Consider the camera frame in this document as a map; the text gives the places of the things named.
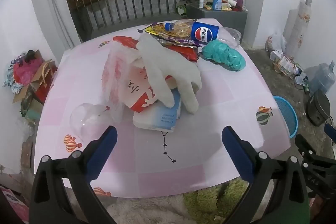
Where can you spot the red white paper carton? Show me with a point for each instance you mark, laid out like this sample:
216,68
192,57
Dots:
136,94

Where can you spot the cardboard box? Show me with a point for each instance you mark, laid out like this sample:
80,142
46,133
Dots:
21,95

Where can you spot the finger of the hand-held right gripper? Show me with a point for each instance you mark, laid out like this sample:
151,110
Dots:
305,149
330,132

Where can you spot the teal plastic bag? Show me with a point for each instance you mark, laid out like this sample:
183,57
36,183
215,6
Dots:
223,54

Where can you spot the white tissue packet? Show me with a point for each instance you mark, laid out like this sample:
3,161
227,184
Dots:
157,119

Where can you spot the white glove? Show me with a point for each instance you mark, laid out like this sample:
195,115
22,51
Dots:
162,64

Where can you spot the blue plastic basin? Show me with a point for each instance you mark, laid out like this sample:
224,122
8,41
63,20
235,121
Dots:
288,113

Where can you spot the pink printed paper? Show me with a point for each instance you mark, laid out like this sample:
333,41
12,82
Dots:
13,203

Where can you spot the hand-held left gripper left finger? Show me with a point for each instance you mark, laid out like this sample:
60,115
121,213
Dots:
102,153

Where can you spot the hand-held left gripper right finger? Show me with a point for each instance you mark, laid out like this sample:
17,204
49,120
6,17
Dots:
239,155

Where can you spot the black cooker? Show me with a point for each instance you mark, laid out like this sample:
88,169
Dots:
317,108

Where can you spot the clear plastic cup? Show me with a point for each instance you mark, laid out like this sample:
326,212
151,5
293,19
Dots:
86,119

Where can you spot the blue detergent bottle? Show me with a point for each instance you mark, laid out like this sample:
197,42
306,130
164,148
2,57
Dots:
217,1

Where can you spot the pink bag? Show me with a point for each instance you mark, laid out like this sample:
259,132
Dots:
25,70

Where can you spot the yellow and purple snack wrapper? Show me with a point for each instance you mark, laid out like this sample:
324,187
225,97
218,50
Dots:
162,33

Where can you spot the small white bottle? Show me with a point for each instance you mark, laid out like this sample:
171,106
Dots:
201,3

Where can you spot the rolled printed wallpaper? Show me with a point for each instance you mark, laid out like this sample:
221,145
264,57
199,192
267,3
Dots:
296,29

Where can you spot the cola bottle with blue label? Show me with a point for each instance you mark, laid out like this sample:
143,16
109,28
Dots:
204,33

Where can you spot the large water jug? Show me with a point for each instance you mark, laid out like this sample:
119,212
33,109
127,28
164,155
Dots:
321,77

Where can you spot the grey cabinet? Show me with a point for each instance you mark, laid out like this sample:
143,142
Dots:
223,18

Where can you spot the white fluffy cloth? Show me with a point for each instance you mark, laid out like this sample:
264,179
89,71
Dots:
147,211

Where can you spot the translucent plastic bag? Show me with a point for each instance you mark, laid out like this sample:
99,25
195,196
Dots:
113,82

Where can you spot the green fluffy cloth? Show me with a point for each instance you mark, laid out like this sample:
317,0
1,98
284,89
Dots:
204,203

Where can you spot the purple box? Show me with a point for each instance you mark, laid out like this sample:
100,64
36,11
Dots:
240,1

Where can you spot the brown paper bag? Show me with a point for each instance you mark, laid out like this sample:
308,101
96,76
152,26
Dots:
43,79

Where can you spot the white plastic bag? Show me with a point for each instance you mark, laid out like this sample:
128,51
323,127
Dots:
275,41

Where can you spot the printed carton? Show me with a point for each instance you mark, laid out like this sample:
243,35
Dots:
286,64

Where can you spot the red snack wrapper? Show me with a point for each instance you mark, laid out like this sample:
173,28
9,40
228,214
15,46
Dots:
186,52

